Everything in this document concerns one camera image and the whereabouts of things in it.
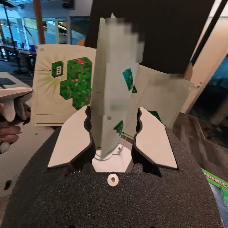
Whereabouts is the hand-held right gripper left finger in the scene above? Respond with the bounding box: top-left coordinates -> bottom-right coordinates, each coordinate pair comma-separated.
47,105 -> 96,171

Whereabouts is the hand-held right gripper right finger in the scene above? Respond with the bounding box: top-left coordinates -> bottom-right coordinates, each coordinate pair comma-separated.
131,107 -> 178,172

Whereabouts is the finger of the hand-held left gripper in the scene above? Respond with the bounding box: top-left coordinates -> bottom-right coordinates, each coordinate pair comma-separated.
0,87 -> 33,104

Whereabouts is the green cardboard lego box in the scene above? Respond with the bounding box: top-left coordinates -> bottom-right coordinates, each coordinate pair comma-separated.
201,167 -> 228,227

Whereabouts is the person's left hand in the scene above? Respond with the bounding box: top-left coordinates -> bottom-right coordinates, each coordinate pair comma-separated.
0,103 -> 31,145

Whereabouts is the open instruction booklet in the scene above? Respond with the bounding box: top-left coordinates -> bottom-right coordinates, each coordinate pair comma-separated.
32,12 -> 193,161

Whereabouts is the long wooden office desk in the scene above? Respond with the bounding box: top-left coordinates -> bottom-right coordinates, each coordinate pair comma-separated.
0,43 -> 36,62

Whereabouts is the wooden book stand white base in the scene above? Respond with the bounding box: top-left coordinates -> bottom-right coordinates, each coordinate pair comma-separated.
77,36 -> 201,173

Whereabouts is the black panel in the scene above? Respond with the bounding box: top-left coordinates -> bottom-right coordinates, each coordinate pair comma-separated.
84,0 -> 216,75

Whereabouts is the black floor lamp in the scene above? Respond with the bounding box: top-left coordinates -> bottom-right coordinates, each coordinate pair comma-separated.
189,0 -> 228,65

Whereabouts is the wooden post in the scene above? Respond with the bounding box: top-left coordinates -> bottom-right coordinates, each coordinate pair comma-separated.
33,0 -> 46,45

